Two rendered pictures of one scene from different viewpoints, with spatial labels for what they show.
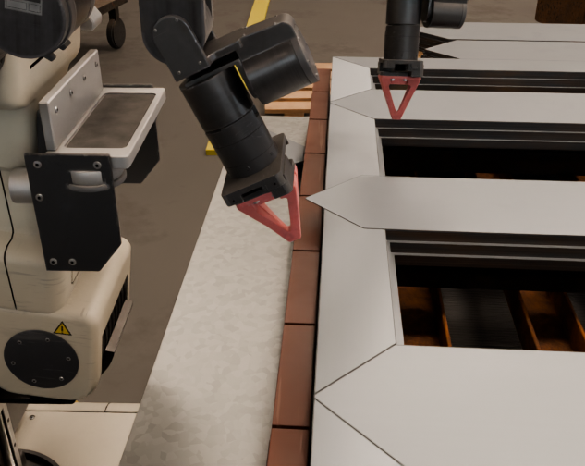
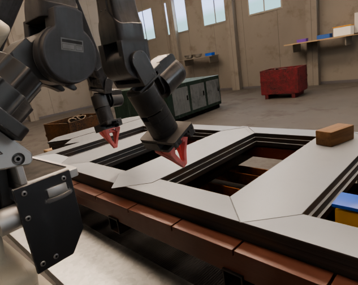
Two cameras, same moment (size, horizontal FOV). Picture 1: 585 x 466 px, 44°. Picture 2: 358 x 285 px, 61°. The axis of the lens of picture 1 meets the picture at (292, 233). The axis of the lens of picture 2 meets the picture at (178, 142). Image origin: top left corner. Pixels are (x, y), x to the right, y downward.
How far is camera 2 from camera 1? 0.56 m
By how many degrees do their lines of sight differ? 46
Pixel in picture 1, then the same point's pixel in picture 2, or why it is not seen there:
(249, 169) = (173, 128)
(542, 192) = not seen: hidden behind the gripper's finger
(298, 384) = (214, 234)
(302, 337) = (186, 224)
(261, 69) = (169, 76)
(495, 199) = not seen: hidden behind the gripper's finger
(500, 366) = (263, 182)
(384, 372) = (243, 203)
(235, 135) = (166, 112)
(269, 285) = (101, 248)
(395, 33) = (103, 111)
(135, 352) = not seen: outside the picture
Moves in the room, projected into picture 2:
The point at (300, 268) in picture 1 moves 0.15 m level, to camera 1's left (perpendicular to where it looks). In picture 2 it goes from (142, 211) to (96, 238)
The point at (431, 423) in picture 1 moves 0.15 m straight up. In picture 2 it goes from (281, 202) to (277, 138)
